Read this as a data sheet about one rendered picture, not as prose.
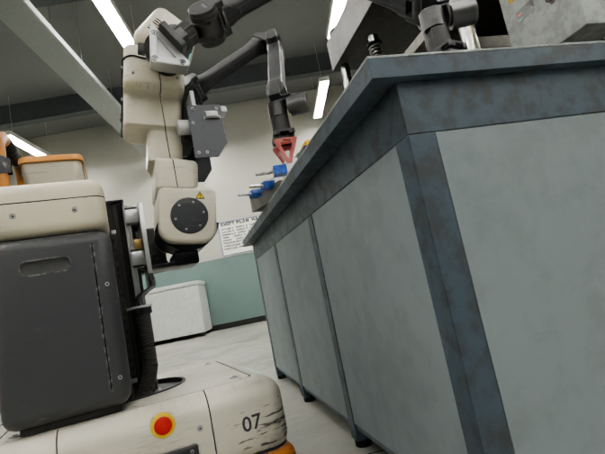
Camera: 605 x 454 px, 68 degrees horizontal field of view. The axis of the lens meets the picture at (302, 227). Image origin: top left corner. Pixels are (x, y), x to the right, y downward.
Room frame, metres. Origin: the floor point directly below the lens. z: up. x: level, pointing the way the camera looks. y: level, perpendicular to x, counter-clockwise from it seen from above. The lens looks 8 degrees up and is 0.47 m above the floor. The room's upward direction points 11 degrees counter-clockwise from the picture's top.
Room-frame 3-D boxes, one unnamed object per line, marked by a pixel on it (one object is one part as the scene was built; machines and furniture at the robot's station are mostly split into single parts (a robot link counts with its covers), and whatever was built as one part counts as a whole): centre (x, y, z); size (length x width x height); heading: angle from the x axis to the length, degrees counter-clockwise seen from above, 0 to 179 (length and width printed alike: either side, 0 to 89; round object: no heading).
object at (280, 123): (1.34, 0.00, 0.96); 0.10 x 0.07 x 0.07; 9
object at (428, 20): (1.00, -0.40, 1.02); 0.07 x 0.06 x 0.07; 86
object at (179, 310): (7.92, 2.70, 0.47); 1.52 x 0.77 x 0.94; 94
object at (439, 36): (1.00, -0.40, 0.96); 0.10 x 0.07 x 0.07; 34
